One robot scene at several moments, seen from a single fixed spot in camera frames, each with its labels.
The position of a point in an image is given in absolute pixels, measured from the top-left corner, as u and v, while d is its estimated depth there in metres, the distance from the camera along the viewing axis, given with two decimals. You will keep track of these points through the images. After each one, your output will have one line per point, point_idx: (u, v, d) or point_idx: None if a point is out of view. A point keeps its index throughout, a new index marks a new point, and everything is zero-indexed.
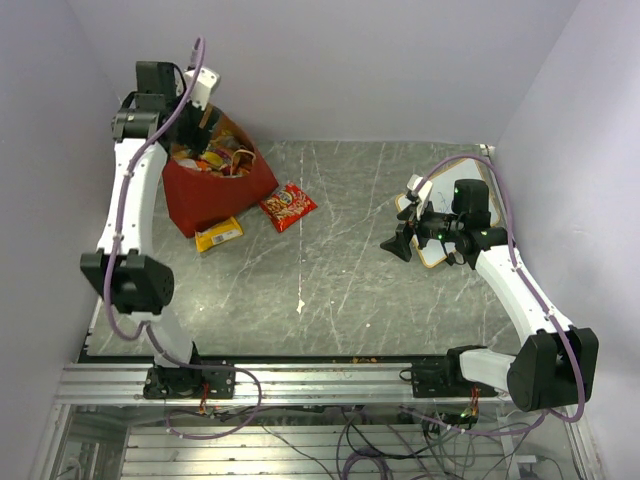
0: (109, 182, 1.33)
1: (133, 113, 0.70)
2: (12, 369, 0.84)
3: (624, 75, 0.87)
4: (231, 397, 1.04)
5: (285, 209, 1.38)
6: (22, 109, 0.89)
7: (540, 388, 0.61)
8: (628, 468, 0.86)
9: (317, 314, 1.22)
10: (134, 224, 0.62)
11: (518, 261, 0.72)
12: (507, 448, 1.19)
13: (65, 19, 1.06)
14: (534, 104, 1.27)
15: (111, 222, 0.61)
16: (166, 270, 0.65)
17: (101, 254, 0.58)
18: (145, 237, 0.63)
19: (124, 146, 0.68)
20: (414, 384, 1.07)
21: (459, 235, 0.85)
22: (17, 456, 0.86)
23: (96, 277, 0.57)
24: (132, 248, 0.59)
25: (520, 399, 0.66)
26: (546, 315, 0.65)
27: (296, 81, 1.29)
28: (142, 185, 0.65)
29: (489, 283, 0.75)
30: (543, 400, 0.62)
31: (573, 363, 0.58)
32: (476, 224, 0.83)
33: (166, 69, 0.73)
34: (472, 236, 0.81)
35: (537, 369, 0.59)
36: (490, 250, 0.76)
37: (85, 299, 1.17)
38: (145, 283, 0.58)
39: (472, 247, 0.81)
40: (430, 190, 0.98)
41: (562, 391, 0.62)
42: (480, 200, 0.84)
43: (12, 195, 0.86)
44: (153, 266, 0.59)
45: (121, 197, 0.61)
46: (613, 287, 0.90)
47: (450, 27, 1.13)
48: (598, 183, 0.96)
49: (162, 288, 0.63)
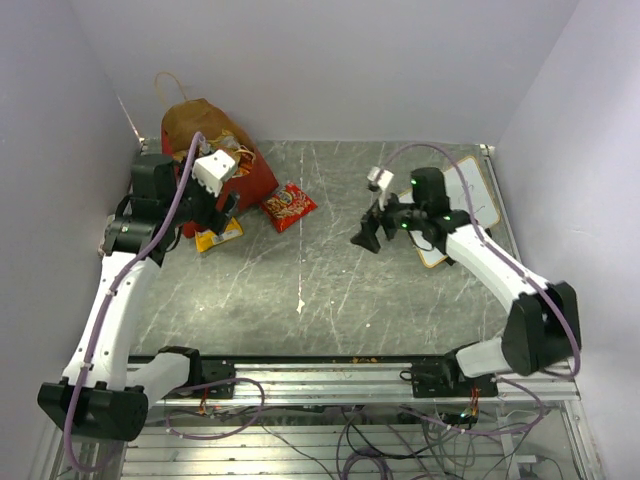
0: (110, 182, 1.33)
1: (128, 223, 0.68)
2: (13, 368, 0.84)
3: (624, 72, 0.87)
4: (231, 397, 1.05)
5: (285, 208, 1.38)
6: (22, 109, 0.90)
7: (535, 350, 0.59)
8: (628, 468, 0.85)
9: (317, 314, 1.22)
10: (107, 351, 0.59)
11: (485, 236, 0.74)
12: (507, 448, 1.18)
13: (66, 19, 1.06)
14: (533, 103, 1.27)
15: (82, 347, 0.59)
16: (142, 400, 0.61)
17: (63, 387, 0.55)
18: (119, 363, 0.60)
19: (110, 260, 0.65)
20: (414, 385, 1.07)
21: (424, 224, 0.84)
22: (17, 456, 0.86)
23: (58, 410, 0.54)
24: (100, 381, 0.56)
25: (521, 368, 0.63)
26: (523, 279, 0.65)
27: (296, 81, 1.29)
28: (125, 303, 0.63)
29: (464, 265, 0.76)
30: (540, 361, 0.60)
31: (557, 314, 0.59)
32: (438, 212, 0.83)
33: (163, 170, 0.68)
34: (439, 224, 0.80)
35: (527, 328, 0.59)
36: (457, 232, 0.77)
37: (85, 299, 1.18)
38: (108, 424, 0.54)
39: (439, 233, 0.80)
40: (389, 180, 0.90)
41: (556, 349, 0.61)
42: (440, 188, 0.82)
43: (14, 194, 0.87)
44: (122, 403, 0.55)
45: (97, 322, 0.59)
46: (612, 287, 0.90)
47: (449, 27, 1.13)
48: (598, 182, 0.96)
49: (130, 428, 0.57)
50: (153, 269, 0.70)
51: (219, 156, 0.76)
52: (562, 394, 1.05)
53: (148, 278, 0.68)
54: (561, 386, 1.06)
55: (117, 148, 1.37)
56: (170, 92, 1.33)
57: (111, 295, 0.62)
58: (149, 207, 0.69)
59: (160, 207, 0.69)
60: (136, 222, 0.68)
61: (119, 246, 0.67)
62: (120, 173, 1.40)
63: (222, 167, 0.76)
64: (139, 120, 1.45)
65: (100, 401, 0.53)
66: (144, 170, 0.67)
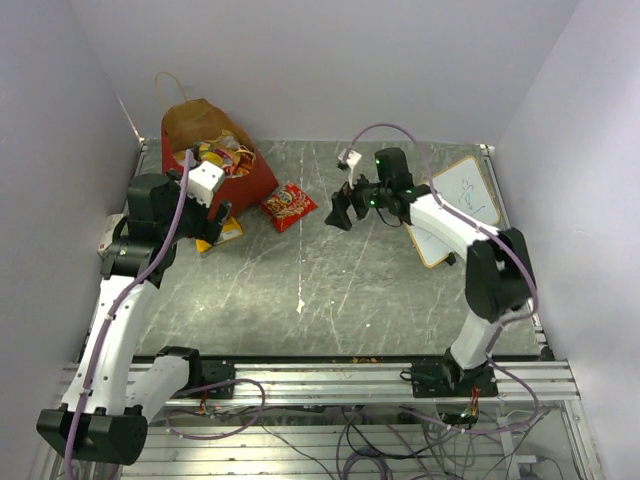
0: (110, 183, 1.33)
1: (126, 246, 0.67)
2: (13, 368, 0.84)
3: (624, 72, 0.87)
4: (231, 397, 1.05)
5: (285, 208, 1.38)
6: (23, 109, 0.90)
7: (493, 293, 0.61)
8: (628, 468, 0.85)
9: (317, 314, 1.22)
10: (106, 376, 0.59)
11: (440, 198, 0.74)
12: (507, 448, 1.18)
13: (66, 19, 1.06)
14: (534, 103, 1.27)
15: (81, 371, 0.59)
16: (140, 420, 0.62)
17: (62, 413, 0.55)
18: (119, 387, 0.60)
19: (110, 284, 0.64)
20: (414, 385, 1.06)
21: (390, 200, 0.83)
22: (16, 456, 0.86)
23: (58, 436, 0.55)
24: (99, 405, 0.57)
25: (486, 313, 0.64)
26: (476, 229, 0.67)
27: (296, 81, 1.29)
28: (124, 327, 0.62)
29: (426, 229, 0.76)
30: (500, 301, 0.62)
31: (509, 253, 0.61)
32: (401, 187, 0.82)
33: (159, 192, 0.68)
34: (403, 198, 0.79)
35: (483, 269, 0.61)
36: (417, 200, 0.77)
37: (85, 299, 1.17)
38: (108, 448, 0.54)
39: (404, 208, 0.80)
40: (358, 162, 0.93)
41: (516, 289, 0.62)
42: (401, 164, 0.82)
43: (14, 193, 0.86)
44: (121, 427, 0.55)
45: (95, 347, 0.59)
46: (612, 286, 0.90)
47: (450, 26, 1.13)
48: (598, 182, 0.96)
49: (129, 448, 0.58)
50: (153, 289, 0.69)
51: (209, 167, 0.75)
52: (561, 394, 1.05)
53: (147, 299, 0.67)
54: (561, 386, 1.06)
55: (117, 149, 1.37)
56: (170, 93, 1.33)
57: (110, 320, 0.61)
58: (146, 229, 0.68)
59: (157, 228, 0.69)
60: (134, 245, 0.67)
61: (118, 269, 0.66)
62: (120, 173, 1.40)
63: (212, 178, 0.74)
64: (139, 120, 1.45)
65: (99, 428, 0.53)
66: (140, 192, 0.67)
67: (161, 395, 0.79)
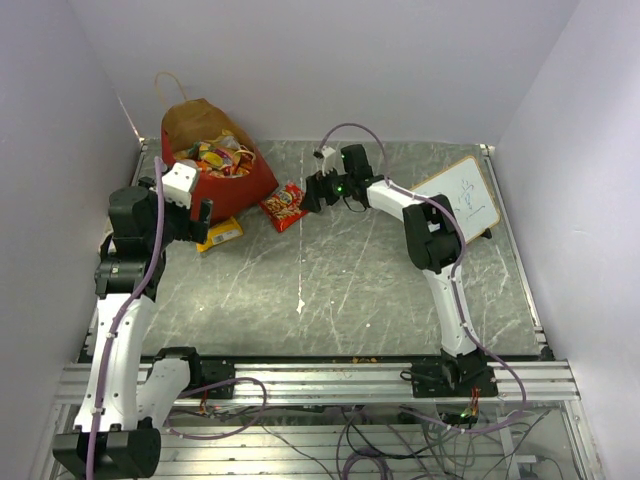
0: (109, 182, 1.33)
1: (118, 263, 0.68)
2: (13, 368, 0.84)
3: (624, 72, 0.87)
4: (231, 397, 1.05)
5: (285, 208, 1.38)
6: (22, 108, 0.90)
7: (425, 239, 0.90)
8: (628, 468, 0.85)
9: (317, 314, 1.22)
10: (117, 393, 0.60)
11: (389, 181, 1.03)
12: (507, 448, 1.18)
13: (66, 18, 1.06)
14: (533, 103, 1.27)
15: (91, 392, 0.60)
16: (154, 433, 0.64)
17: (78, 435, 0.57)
18: (131, 402, 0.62)
19: (107, 303, 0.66)
20: (414, 385, 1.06)
21: (352, 187, 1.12)
22: (16, 456, 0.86)
23: (76, 459, 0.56)
24: (113, 422, 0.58)
25: (424, 261, 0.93)
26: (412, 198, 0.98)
27: (296, 81, 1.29)
28: (127, 344, 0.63)
29: (384, 207, 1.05)
30: (432, 250, 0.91)
31: (445, 213, 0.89)
32: (361, 176, 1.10)
33: (139, 206, 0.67)
34: (362, 187, 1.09)
35: (413, 224, 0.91)
36: (375, 185, 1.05)
37: (85, 298, 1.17)
38: (127, 462, 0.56)
39: (363, 194, 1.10)
40: (332, 153, 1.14)
41: (444, 243, 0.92)
42: (363, 158, 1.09)
43: (13, 193, 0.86)
44: (137, 439, 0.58)
45: (102, 367, 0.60)
46: (612, 285, 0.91)
47: (449, 26, 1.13)
48: (598, 181, 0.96)
49: (147, 460, 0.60)
50: (151, 302, 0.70)
51: (181, 168, 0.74)
52: (561, 394, 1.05)
53: (146, 312, 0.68)
54: (560, 386, 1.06)
55: (117, 149, 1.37)
56: (170, 93, 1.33)
57: (112, 339, 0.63)
58: (134, 244, 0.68)
59: (145, 243, 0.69)
60: (126, 261, 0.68)
61: (113, 287, 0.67)
62: (120, 173, 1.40)
63: (187, 179, 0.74)
64: (138, 120, 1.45)
65: (117, 444, 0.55)
66: (120, 210, 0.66)
67: (166, 402, 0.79)
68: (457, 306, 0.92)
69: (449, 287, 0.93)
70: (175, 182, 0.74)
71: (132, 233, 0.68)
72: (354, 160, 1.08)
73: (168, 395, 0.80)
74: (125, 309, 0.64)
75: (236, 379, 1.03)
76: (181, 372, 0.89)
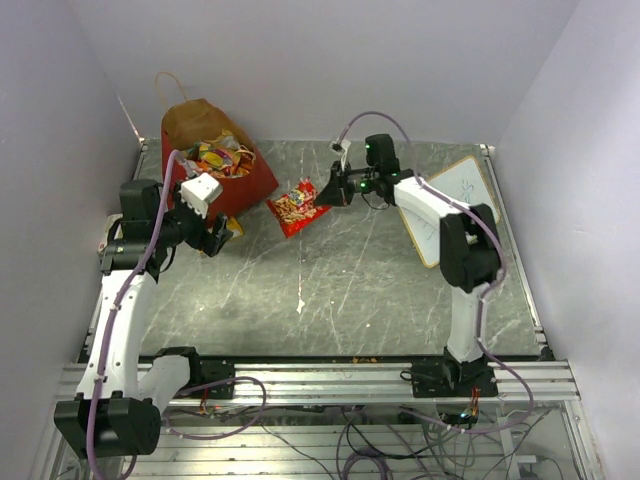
0: (110, 182, 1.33)
1: (123, 244, 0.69)
2: (13, 368, 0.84)
3: (624, 72, 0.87)
4: (231, 397, 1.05)
5: (294, 212, 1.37)
6: (22, 110, 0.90)
7: (462, 255, 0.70)
8: (628, 468, 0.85)
9: (317, 314, 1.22)
10: (119, 362, 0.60)
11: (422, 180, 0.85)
12: (507, 448, 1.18)
13: (66, 19, 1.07)
14: (534, 103, 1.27)
15: (94, 362, 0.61)
16: (153, 410, 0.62)
17: (79, 404, 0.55)
18: (132, 375, 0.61)
19: (111, 278, 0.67)
20: (414, 385, 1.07)
21: (376, 184, 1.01)
22: (17, 456, 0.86)
23: (76, 427, 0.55)
24: (115, 390, 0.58)
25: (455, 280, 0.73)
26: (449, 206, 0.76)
27: (296, 81, 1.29)
28: (130, 317, 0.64)
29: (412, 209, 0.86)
30: (469, 269, 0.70)
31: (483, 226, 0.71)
32: (387, 170, 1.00)
33: (150, 192, 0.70)
34: (388, 183, 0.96)
35: (451, 237, 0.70)
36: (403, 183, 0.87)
37: (85, 298, 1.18)
38: (128, 433, 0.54)
39: (389, 190, 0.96)
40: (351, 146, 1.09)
41: (484, 261, 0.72)
42: (388, 150, 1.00)
43: (14, 194, 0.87)
44: (138, 410, 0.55)
45: (105, 337, 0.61)
46: (612, 286, 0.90)
47: (448, 25, 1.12)
48: (598, 181, 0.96)
49: (148, 436, 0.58)
50: (154, 282, 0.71)
51: (205, 178, 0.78)
52: (561, 395, 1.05)
53: (148, 292, 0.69)
54: (561, 386, 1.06)
55: (117, 149, 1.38)
56: (170, 93, 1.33)
57: (116, 310, 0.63)
58: (141, 228, 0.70)
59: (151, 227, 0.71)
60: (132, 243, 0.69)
61: (117, 266, 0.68)
62: (120, 173, 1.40)
63: (207, 189, 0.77)
64: (139, 120, 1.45)
65: (118, 413, 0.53)
66: (131, 193, 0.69)
67: (166, 394, 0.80)
68: (476, 325, 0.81)
69: (474, 306, 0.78)
70: (195, 189, 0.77)
71: (140, 217, 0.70)
72: (379, 151, 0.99)
73: (168, 384, 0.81)
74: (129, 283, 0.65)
75: (235, 378, 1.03)
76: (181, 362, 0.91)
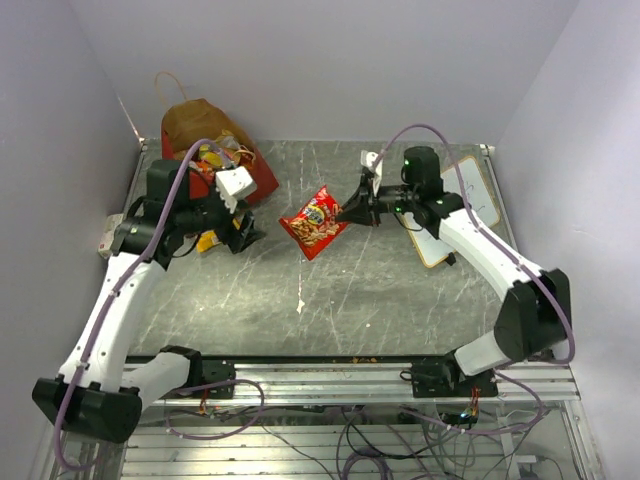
0: (109, 182, 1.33)
1: (137, 225, 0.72)
2: (13, 368, 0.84)
3: (623, 72, 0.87)
4: (231, 397, 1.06)
5: (314, 232, 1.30)
6: (22, 109, 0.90)
7: (530, 336, 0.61)
8: (629, 469, 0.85)
9: (317, 314, 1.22)
10: (104, 352, 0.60)
11: (479, 223, 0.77)
12: (507, 448, 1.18)
13: (65, 19, 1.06)
14: (534, 103, 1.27)
15: (80, 345, 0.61)
16: (136, 401, 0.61)
17: (58, 384, 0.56)
18: (115, 365, 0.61)
19: (117, 260, 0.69)
20: (414, 385, 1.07)
21: (418, 208, 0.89)
22: (16, 457, 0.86)
23: (52, 407, 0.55)
24: (93, 381, 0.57)
25: (513, 354, 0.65)
26: (517, 267, 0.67)
27: (296, 81, 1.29)
28: (126, 304, 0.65)
29: (462, 252, 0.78)
30: (535, 347, 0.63)
31: (553, 302, 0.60)
32: (430, 194, 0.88)
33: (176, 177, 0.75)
34: (430, 208, 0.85)
35: (521, 318, 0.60)
36: (451, 218, 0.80)
37: (85, 299, 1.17)
38: (100, 423, 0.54)
39: (433, 217, 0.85)
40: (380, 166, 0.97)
41: (551, 333, 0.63)
42: (432, 171, 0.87)
43: (13, 194, 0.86)
44: (114, 403, 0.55)
45: (97, 321, 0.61)
46: (613, 286, 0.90)
47: (449, 24, 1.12)
48: (598, 180, 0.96)
49: (120, 428, 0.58)
50: (159, 272, 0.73)
51: (238, 173, 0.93)
52: (561, 394, 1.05)
53: (152, 282, 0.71)
54: (560, 386, 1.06)
55: (117, 149, 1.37)
56: (170, 93, 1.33)
57: (114, 295, 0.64)
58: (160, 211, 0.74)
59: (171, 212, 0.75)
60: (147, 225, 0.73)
61: (125, 247, 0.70)
62: (120, 173, 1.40)
63: (238, 183, 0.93)
64: (139, 120, 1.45)
65: (92, 403, 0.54)
66: (158, 175, 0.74)
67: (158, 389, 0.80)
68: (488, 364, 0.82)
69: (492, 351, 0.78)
70: (228, 180, 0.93)
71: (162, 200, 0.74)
72: (422, 172, 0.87)
73: (163, 379, 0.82)
74: (132, 271, 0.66)
75: (235, 381, 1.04)
76: (182, 362, 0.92)
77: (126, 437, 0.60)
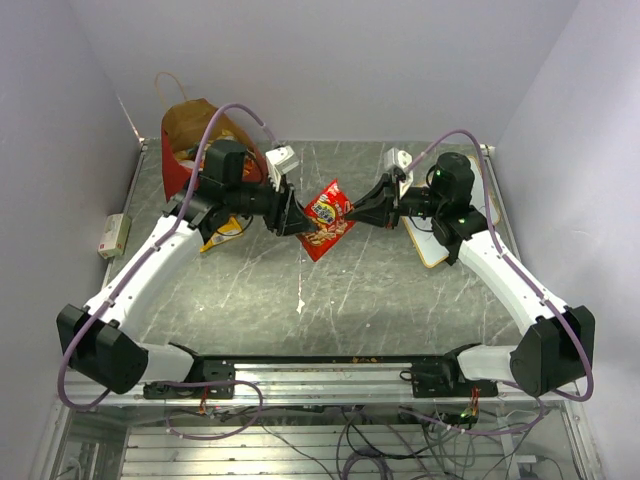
0: (109, 182, 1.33)
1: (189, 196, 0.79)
2: (12, 368, 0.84)
3: (623, 73, 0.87)
4: (231, 397, 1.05)
5: (322, 232, 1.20)
6: (21, 109, 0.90)
7: (547, 373, 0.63)
8: (629, 468, 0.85)
9: (317, 314, 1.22)
10: (131, 296, 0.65)
11: (502, 248, 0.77)
12: (507, 448, 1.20)
13: (65, 18, 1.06)
14: (534, 103, 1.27)
15: (112, 284, 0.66)
16: (142, 357, 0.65)
17: (83, 312, 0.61)
18: (134, 312, 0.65)
19: (167, 221, 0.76)
20: (414, 385, 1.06)
21: (438, 223, 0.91)
22: (16, 457, 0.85)
23: (70, 331, 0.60)
24: (113, 319, 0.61)
25: (529, 387, 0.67)
26: (541, 301, 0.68)
27: (296, 81, 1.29)
28: (161, 260, 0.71)
29: (480, 272, 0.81)
30: (550, 382, 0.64)
31: (575, 342, 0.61)
32: (453, 212, 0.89)
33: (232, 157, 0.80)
34: (451, 227, 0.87)
35: (542, 354, 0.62)
36: (472, 240, 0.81)
37: (85, 298, 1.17)
38: (107, 359, 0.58)
39: (453, 236, 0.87)
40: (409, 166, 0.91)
41: (569, 369, 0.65)
42: (464, 189, 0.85)
43: (13, 193, 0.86)
44: (125, 346, 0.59)
45: (134, 266, 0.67)
46: (613, 286, 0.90)
47: (448, 24, 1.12)
48: (599, 181, 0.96)
49: (122, 375, 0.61)
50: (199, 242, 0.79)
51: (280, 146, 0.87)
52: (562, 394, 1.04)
53: (190, 248, 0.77)
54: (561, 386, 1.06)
55: (118, 148, 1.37)
56: (170, 93, 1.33)
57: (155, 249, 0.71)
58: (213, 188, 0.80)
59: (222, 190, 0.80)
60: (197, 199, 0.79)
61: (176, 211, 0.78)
62: (120, 173, 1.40)
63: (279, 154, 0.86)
64: (139, 120, 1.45)
65: (106, 340, 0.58)
66: (217, 154, 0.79)
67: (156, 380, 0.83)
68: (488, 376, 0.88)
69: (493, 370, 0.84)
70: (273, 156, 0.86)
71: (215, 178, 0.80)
72: (453, 187, 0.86)
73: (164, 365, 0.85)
74: (175, 231, 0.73)
75: (235, 380, 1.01)
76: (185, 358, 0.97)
77: (123, 389, 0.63)
